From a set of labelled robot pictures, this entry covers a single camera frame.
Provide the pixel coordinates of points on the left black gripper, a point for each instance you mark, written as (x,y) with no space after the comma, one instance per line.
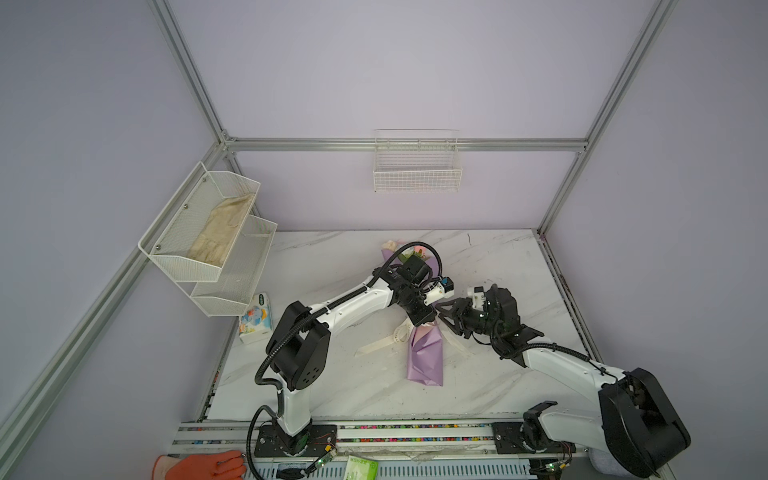
(427,315)

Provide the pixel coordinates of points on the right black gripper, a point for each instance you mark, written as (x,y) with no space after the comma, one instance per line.
(457,314)

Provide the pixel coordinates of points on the cream ribbon strip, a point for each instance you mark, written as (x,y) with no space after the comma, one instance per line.
(402,333)

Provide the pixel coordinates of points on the purple pink wrapping paper sheet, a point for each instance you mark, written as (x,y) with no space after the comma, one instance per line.
(425,345)

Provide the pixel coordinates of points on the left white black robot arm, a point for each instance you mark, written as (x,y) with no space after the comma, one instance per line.
(296,354)

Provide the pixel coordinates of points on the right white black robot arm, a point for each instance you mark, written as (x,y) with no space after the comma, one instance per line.
(630,417)

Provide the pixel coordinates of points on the colourful tissue pack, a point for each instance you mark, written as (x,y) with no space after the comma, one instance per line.
(255,324)

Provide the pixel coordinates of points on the lower white mesh shelf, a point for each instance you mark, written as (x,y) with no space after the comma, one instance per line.
(232,293)

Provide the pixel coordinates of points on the white mesh shelf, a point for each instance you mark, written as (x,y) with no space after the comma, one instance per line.
(194,239)
(232,293)

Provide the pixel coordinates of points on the green white label card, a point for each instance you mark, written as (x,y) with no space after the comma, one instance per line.
(358,468)

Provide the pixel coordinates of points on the beige cloth in shelf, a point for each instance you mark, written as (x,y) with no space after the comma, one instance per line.
(215,241)

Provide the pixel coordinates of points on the grey foam pad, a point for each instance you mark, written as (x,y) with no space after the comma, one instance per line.
(604,463)

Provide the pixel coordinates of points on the upper white mesh shelf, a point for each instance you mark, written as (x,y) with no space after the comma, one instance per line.
(194,239)

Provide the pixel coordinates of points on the orange rubber glove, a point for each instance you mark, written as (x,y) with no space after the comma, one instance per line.
(227,465)

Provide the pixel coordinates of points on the white wire wall basket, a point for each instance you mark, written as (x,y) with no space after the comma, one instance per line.
(416,161)

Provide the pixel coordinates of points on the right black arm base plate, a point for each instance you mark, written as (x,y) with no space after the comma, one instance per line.
(518,437)

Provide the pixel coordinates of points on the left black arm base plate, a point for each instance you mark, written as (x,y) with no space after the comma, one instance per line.
(312,441)

